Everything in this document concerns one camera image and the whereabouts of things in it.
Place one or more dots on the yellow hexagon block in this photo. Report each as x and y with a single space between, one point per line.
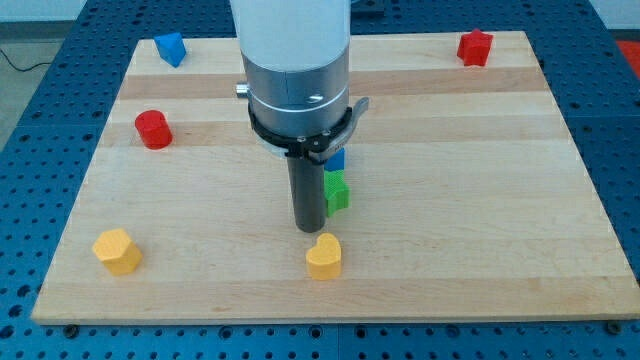
116 250

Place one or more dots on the red cylinder block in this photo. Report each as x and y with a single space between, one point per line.
153 129

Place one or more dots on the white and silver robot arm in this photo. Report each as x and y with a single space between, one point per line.
296 55

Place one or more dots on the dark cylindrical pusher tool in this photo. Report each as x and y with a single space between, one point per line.
307 190

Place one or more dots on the green star block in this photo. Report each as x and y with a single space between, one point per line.
336 192

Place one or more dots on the blue triangle block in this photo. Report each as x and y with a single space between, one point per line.
171 48

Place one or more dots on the black clamp with lever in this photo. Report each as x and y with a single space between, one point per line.
319 148

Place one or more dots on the yellow heart block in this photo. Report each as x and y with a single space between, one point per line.
324 259

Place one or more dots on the blue cube block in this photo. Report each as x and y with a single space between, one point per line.
336 162

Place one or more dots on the red star block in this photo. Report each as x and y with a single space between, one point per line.
474 48

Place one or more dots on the wooden board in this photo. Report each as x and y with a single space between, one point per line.
469 201

